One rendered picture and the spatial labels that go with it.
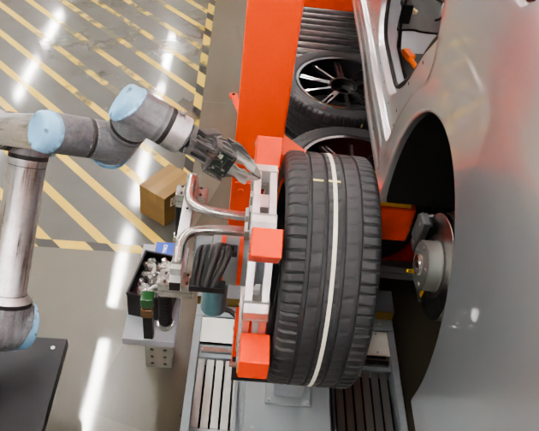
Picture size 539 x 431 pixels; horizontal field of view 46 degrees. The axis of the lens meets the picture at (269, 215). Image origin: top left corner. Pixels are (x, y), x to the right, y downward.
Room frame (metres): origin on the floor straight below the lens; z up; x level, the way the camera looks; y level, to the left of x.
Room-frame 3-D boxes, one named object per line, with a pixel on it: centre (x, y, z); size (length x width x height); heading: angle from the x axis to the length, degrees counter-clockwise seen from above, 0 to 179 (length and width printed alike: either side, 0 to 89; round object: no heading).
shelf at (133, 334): (1.42, 0.35, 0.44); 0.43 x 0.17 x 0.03; 4
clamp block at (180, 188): (1.39, 0.24, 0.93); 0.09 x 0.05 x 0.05; 94
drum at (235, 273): (1.24, 0.09, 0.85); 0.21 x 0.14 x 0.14; 94
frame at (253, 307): (1.24, 0.02, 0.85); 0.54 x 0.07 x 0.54; 4
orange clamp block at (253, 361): (0.93, -0.01, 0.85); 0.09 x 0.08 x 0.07; 4
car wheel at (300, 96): (2.89, -0.28, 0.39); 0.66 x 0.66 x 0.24
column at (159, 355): (1.45, 0.35, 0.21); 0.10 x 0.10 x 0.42; 4
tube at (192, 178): (1.33, 0.15, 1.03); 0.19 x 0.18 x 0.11; 94
